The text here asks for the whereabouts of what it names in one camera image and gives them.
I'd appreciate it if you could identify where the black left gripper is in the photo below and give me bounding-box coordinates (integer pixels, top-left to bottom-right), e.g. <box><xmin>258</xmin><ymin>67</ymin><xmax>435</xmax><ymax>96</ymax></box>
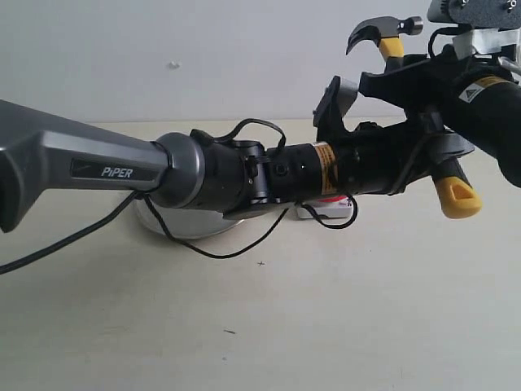
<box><xmin>312</xmin><ymin>75</ymin><xmax>475</xmax><ymax>196</ymax></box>

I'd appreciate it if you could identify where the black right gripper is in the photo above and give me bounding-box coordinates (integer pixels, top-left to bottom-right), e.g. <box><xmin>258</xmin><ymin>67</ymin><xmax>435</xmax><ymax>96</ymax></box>
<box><xmin>360</xmin><ymin>51</ymin><xmax>513</xmax><ymax>122</ymax></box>

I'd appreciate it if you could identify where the yellow black claw hammer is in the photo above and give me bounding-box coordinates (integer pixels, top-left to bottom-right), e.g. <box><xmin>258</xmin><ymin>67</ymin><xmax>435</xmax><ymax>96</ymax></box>
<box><xmin>346</xmin><ymin>16</ymin><xmax>482</xmax><ymax>219</ymax></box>

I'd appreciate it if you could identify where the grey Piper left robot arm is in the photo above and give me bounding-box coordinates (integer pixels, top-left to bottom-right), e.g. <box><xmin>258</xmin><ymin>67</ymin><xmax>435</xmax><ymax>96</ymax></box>
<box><xmin>1</xmin><ymin>77</ymin><xmax>473</xmax><ymax>232</ymax></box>

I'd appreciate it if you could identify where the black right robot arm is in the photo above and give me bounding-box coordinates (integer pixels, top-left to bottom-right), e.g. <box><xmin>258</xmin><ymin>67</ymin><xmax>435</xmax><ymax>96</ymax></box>
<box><xmin>359</xmin><ymin>45</ymin><xmax>520</xmax><ymax>187</ymax></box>

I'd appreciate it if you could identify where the red dome push button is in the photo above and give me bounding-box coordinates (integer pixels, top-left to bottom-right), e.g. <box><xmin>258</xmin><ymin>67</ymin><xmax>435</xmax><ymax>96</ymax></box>
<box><xmin>305</xmin><ymin>195</ymin><xmax>353</xmax><ymax>220</ymax></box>

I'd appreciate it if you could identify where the round steel plate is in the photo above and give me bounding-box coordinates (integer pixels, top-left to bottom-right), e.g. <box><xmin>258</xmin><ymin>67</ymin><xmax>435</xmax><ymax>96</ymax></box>
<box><xmin>134</xmin><ymin>200</ymin><xmax>243</xmax><ymax>240</ymax></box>

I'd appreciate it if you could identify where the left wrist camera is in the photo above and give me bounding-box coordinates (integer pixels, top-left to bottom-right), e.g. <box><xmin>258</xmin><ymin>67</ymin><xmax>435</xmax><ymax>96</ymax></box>
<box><xmin>313</xmin><ymin>76</ymin><xmax>358</xmax><ymax>127</ymax></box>

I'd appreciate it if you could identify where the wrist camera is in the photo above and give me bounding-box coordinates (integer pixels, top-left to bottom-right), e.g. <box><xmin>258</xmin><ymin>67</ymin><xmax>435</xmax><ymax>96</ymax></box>
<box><xmin>313</xmin><ymin>76</ymin><xmax>358</xmax><ymax>127</ymax></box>
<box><xmin>427</xmin><ymin>0</ymin><xmax>521</xmax><ymax>54</ymax></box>

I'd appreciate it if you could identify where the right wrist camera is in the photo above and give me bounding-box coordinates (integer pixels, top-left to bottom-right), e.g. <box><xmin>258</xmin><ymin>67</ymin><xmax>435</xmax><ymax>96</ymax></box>
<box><xmin>427</xmin><ymin>0</ymin><xmax>521</xmax><ymax>54</ymax></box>

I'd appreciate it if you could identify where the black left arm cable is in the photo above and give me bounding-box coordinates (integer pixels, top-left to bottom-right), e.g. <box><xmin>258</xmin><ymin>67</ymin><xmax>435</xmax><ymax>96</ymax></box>
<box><xmin>0</xmin><ymin>117</ymin><xmax>359</xmax><ymax>275</ymax></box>

